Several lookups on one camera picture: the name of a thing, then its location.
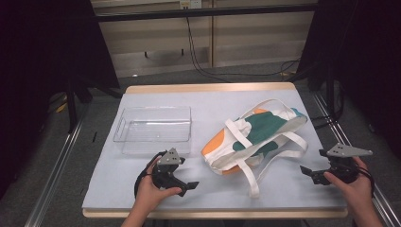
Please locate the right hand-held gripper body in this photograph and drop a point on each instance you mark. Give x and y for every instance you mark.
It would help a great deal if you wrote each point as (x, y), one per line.
(343, 167)

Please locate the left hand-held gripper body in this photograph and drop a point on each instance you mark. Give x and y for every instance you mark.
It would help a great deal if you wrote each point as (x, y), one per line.
(164, 175)

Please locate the clear plastic tray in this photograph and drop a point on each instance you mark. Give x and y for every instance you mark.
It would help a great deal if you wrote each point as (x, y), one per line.
(154, 132)

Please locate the white green orange tote bag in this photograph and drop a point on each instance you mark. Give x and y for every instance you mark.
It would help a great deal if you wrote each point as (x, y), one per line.
(261, 129)

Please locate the person's left hand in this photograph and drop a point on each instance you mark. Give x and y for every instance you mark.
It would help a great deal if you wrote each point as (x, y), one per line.
(146, 195)

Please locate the person's right hand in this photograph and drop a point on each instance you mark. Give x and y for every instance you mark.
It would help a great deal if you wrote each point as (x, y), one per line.
(359, 192)

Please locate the pale blue table mat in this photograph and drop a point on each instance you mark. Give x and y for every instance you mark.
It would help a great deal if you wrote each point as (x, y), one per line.
(126, 179)

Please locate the black metal stand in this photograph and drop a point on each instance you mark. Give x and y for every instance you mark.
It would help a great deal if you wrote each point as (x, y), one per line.
(72, 107)
(330, 91)

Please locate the black curtain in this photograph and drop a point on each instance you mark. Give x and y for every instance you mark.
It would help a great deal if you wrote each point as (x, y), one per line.
(372, 63)
(38, 63)

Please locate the black horizontal bar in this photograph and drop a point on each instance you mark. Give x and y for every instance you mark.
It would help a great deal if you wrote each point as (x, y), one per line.
(205, 12)

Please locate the metal floor rail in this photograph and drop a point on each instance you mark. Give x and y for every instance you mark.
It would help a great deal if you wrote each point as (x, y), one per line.
(53, 176)
(346, 138)

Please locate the white wall outlet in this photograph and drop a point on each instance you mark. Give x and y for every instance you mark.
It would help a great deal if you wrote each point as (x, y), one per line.
(190, 3)

